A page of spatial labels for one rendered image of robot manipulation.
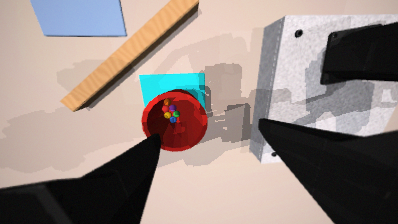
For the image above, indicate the red cup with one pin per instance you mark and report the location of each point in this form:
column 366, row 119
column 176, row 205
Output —
column 189, row 128

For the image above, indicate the red marble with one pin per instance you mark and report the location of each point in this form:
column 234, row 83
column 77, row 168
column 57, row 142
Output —
column 165, row 108

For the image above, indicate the light wooden plank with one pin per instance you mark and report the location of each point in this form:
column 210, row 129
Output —
column 163, row 24

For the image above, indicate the yellow marble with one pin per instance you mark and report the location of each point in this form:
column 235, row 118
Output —
column 167, row 115

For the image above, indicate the blue marble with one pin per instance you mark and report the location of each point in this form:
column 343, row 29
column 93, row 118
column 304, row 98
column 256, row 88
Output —
column 173, row 119

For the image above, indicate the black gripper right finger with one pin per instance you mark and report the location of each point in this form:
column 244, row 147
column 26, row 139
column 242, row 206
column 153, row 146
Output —
column 353, row 178

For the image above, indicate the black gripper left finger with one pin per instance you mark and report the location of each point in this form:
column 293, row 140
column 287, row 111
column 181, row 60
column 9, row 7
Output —
column 114, row 193

